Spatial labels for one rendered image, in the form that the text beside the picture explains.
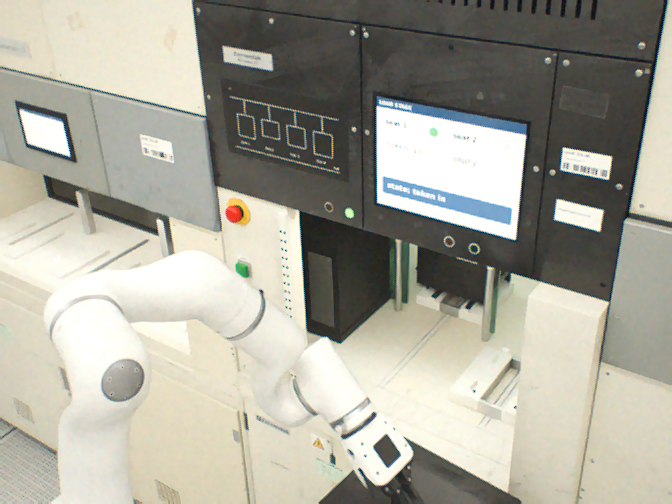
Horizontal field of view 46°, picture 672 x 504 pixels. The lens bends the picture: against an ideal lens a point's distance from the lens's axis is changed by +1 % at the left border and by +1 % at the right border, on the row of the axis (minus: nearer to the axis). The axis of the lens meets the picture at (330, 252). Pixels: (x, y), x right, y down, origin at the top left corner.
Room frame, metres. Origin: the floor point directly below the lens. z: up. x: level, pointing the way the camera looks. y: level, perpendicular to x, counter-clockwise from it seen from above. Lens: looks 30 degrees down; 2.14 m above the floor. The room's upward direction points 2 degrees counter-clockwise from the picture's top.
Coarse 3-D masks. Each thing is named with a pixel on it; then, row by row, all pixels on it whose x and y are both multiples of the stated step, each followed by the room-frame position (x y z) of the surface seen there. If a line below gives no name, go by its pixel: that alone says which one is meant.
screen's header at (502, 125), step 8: (384, 104) 1.32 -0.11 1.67; (392, 104) 1.31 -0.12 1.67; (400, 104) 1.31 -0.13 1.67; (408, 104) 1.30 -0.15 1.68; (416, 104) 1.29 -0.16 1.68; (416, 112) 1.29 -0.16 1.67; (424, 112) 1.28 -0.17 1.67; (432, 112) 1.27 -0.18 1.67; (440, 112) 1.26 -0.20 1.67; (448, 112) 1.25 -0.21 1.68; (456, 112) 1.24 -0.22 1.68; (456, 120) 1.24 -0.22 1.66; (464, 120) 1.23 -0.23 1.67; (472, 120) 1.22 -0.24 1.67; (480, 120) 1.22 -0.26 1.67; (488, 120) 1.21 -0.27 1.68; (496, 120) 1.20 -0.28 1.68; (496, 128) 1.20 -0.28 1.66; (504, 128) 1.19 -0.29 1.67; (512, 128) 1.18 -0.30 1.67; (520, 128) 1.17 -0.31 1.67
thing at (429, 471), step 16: (416, 448) 1.10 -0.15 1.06; (416, 464) 1.06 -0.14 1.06; (432, 464) 1.06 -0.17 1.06; (448, 464) 1.06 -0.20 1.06; (352, 480) 1.03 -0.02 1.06; (416, 480) 1.02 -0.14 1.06; (432, 480) 1.02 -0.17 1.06; (448, 480) 1.02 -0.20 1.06; (464, 480) 1.02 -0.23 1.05; (480, 480) 1.02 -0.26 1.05; (336, 496) 0.99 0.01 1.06; (352, 496) 0.99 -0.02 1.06; (368, 496) 0.99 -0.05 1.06; (384, 496) 0.99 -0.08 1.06; (432, 496) 0.98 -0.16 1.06; (448, 496) 0.98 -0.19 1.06; (464, 496) 0.98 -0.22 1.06; (480, 496) 0.98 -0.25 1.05; (496, 496) 0.98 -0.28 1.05; (512, 496) 0.98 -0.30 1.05
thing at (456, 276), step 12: (420, 252) 1.86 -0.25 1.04; (432, 252) 1.84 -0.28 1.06; (420, 264) 1.86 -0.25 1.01; (432, 264) 1.84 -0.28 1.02; (444, 264) 1.82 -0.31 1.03; (456, 264) 1.80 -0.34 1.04; (468, 264) 1.78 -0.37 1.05; (480, 264) 1.76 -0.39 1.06; (420, 276) 1.86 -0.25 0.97; (432, 276) 1.84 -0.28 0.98; (444, 276) 1.82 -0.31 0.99; (456, 276) 1.80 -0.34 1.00; (468, 276) 1.78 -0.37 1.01; (480, 276) 1.76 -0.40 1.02; (504, 276) 1.84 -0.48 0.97; (444, 288) 1.82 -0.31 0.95; (456, 288) 1.79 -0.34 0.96; (468, 288) 1.77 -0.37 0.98; (480, 288) 1.75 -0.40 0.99; (480, 300) 1.75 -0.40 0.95
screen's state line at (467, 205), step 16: (384, 176) 1.32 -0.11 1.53; (384, 192) 1.32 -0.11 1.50; (400, 192) 1.30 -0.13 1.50; (416, 192) 1.28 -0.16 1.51; (432, 192) 1.26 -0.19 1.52; (448, 192) 1.25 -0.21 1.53; (448, 208) 1.25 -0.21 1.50; (464, 208) 1.23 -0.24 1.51; (480, 208) 1.21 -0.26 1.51; (496, 208) 1.19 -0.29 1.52
